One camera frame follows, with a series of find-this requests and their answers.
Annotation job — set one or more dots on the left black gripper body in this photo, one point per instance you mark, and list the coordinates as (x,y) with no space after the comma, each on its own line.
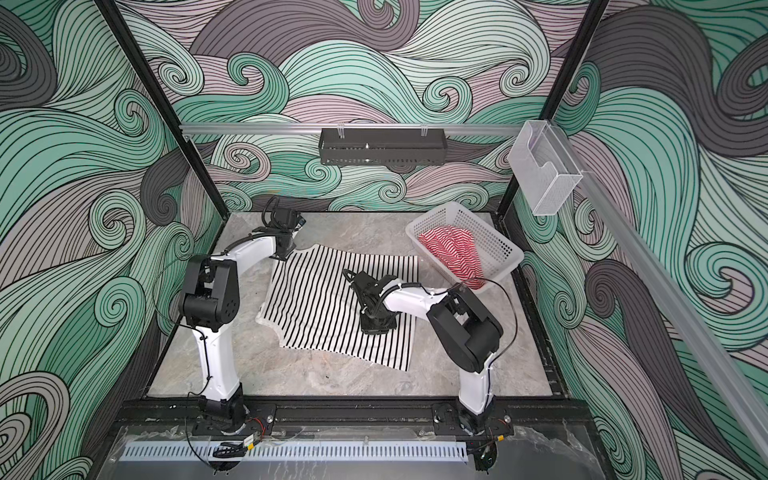
(292,248)

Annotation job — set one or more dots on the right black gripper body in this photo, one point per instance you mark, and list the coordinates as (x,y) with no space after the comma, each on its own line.
(372,324)

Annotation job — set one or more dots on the black white striped tank top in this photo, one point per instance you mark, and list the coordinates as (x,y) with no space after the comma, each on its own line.
(310,306)

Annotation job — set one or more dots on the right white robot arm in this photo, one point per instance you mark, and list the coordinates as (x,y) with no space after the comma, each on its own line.
(467,330)

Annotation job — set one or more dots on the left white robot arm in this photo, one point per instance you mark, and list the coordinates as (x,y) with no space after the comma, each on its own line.
(210,301)

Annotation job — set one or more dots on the red white striped tank top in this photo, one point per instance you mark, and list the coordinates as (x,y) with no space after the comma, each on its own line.
(455,248)

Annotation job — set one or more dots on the white plastic laundry basket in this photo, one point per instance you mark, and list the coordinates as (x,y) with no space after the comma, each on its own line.
(499,255)

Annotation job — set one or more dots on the black perforated wall tray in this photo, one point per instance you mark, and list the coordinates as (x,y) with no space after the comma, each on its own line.
(385,147)

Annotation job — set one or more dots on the aluminium wall rail back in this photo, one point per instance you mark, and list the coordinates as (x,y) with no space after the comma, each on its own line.
(273,128)

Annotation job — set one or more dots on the aluminium wall rail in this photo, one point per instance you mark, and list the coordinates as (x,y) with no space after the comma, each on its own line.
(612,199)
(273,128)

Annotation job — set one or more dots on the white slotted cable duct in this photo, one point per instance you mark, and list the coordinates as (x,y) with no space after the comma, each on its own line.
(301,451)

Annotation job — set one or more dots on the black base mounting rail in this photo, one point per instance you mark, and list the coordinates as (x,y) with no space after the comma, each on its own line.
(287,415)

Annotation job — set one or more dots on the clear plastic wall bin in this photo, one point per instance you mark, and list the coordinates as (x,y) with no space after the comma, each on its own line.
(544,163)

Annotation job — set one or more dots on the aluminium wall rail right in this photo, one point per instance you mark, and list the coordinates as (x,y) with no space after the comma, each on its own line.
(612,199)

